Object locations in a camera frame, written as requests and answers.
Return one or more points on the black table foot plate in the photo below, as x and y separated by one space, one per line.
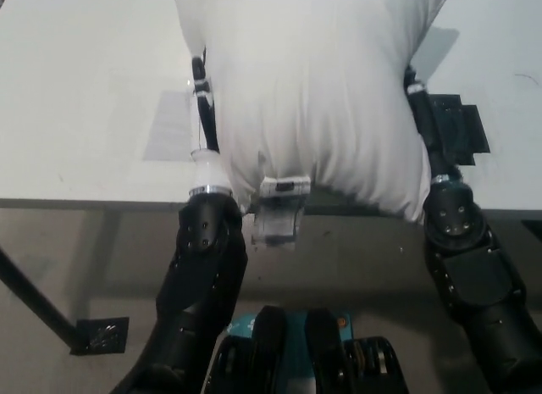
101 334

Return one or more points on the white pillow with label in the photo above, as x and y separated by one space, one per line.
305 93

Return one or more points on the black slanted table leg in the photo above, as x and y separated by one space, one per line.
38 301

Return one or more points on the black tape patch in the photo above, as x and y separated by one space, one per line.
466 127

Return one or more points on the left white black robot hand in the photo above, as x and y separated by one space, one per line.
209 173

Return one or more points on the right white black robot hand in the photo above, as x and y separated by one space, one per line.
425 118

